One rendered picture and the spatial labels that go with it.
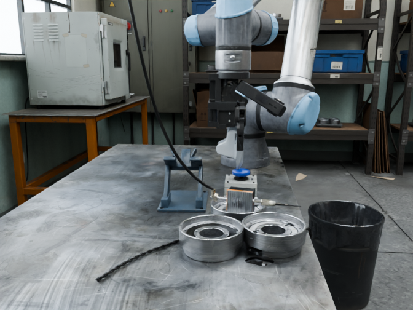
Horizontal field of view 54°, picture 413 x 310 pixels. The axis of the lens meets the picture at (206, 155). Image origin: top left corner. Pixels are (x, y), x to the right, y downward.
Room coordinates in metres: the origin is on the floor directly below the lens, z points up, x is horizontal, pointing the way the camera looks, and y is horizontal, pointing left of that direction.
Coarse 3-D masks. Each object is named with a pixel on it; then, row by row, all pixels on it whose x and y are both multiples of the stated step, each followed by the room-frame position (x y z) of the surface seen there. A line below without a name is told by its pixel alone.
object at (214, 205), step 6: (258, 198) 0.76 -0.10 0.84; (216, 204) 0.75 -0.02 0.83; (222, 204) 0.76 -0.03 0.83; (216, 210) 0.69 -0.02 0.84; (222, 210) 0.69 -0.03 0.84; (258, 210) 0.69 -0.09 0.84; (264, 210) 0.70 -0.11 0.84; (228, 216) 0.68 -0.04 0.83; (234, 216) 0.67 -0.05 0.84; (240, 216) 0.67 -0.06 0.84
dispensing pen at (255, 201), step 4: (232, 188) 0.72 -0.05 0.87; (236, 188) 0.72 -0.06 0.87; (240, 188) 0.72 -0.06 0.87; (244, 188) 0.72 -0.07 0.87; (248, 188) 0.72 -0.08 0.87; (252, 188) 0.72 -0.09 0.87; (212, 192) 0.73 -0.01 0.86; (212, 196) 0.73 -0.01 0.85; (216, 196) 0.73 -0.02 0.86; (220, 196) 0.73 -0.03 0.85; (224, 196) 0.73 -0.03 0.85; (216, 200) 0.72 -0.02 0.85; (220, 200) 0.73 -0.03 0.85; (224, 200) 0.72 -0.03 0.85; (256, 200) 0.70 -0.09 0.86; (260, 200) 0.70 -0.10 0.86; (264, 200) 0.70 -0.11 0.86; (268, 200) 0.70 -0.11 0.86; (256, 204) 0.70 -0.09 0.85; (260, 204) 0.70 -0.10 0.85; (264, 204) 0.70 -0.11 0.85; (268, 204) 0.70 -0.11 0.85; (272, 204) 0.69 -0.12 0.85; (276, 204) 0.69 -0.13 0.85; (280, 204) 0.69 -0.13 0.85; (284, 204) 0.69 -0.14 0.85; (288, 204) 0.69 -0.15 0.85
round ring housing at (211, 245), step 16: (192, 224) 0.65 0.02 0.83; (224, 224) 0.65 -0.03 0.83; (240, 224) 0.63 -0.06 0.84; (192, 240) 0.57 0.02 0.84; (208, 240) 0.57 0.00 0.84; (224, 240) 0.57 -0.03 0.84; (240, 240) 0.59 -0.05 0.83; (192, 256) 0.58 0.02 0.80; (208, 256) 0.57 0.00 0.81; (224, 256) 0.58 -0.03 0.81
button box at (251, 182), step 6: (228, 180) 0.87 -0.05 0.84; (234, 180) 0.87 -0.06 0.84; (240, 180) 0.86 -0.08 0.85; (246, 180) 0.87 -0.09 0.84; (252, 180) 0.87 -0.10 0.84; (228, 186) 0.85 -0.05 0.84; (234, 186) 0.84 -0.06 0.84; (240, 186) 0.84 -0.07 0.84; (246, 186) 0.84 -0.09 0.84; (252, 186) 0.84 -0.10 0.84
